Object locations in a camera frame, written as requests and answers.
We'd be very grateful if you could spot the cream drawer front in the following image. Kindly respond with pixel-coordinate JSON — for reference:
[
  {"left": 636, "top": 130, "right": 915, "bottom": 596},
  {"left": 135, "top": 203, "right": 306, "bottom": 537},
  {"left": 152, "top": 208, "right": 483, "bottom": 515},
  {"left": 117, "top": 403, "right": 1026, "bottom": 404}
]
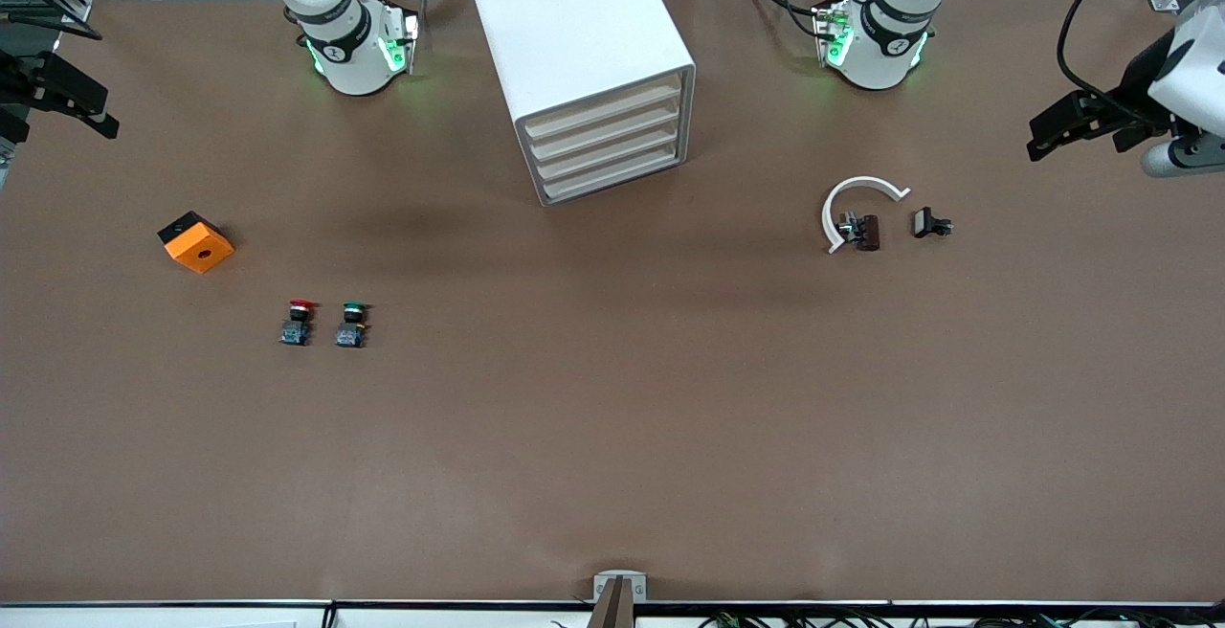
[
  {"left": 522, "top": 75, "right": 685, "bottom": 144},
  {"left": 533, "top": 122, "right": 686, "bottom": 183},
  {"left": 527, "top": 100, "right": 686, "bottom": 164},
  {"left": 538, "top": 144, "right": 688, "bottom": 203}
]

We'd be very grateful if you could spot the red push button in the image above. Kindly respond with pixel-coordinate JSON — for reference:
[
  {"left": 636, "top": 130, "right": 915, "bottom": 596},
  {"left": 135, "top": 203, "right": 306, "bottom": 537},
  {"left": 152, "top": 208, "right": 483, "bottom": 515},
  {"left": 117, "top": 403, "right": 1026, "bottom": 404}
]
[{"left": 278, "top": 299, "right": 319, "bottom": 347}]

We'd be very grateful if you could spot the green push button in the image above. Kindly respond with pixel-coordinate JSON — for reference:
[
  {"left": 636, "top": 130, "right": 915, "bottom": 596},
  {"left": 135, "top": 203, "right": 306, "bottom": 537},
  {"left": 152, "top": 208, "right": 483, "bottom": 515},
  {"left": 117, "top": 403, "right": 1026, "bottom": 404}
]
[{"left": 335, "top": 301, "right": 374, "bottom": 349}]

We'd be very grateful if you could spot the white drawer cabinet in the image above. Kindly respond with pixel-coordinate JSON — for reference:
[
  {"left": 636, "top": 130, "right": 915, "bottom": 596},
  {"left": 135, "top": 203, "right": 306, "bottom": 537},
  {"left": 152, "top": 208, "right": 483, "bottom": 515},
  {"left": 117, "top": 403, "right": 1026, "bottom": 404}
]
[{"left": 462, "top": 0, "right": 697, "bottom": 208}]

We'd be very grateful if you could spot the orange box with black side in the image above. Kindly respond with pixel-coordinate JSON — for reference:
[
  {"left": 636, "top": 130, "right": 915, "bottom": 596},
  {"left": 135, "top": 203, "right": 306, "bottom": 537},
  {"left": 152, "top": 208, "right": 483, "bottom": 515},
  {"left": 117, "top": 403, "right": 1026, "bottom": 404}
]
[{"left": 158, "top": 212, "right": 235, "bottom": 275}]

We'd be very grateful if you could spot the white curved plastic piece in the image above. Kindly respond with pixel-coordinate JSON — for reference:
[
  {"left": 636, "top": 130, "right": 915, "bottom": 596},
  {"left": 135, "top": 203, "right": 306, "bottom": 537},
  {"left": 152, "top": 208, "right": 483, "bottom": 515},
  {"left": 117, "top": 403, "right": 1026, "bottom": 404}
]
[{"left": 821, "top": 175, "right": 912, "bottom": 256}]

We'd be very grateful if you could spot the brown block with metal terminals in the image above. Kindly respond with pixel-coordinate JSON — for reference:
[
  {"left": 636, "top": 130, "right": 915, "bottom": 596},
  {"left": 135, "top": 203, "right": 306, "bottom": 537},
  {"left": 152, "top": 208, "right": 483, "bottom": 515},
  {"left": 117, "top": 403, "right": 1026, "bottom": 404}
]
[{"left": 838, "top": 212, "right": 881, "bottom": 253}]

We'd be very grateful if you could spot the brown table mat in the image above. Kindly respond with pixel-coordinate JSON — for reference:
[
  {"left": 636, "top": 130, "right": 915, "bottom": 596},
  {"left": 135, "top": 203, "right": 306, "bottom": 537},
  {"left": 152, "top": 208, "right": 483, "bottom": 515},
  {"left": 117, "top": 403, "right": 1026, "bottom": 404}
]
[{"left": 0, "top": 0, "right": 1225, "bottom": 605}]

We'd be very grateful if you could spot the brown wooden bar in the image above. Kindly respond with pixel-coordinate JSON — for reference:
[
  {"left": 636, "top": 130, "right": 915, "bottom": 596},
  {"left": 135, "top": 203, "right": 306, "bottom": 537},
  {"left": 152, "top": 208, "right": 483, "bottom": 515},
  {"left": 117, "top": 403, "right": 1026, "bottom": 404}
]
[{"left": 586, "top": 577, "right": 640, "bottom": 628}]

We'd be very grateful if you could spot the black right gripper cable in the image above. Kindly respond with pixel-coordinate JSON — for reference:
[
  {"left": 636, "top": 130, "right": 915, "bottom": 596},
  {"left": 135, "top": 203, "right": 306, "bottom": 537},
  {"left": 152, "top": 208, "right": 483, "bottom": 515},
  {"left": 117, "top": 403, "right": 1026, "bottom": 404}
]
[{"left": 0, "top": 11, "right": 102, "bottom": 41}]

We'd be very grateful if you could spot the grey metal bracket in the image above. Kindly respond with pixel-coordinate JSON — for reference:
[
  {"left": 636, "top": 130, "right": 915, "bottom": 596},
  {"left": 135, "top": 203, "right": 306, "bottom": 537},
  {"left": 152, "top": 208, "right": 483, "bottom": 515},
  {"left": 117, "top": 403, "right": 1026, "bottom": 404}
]
[{"left": 593, "top": 571, "right": 648, "bottom": 603}]

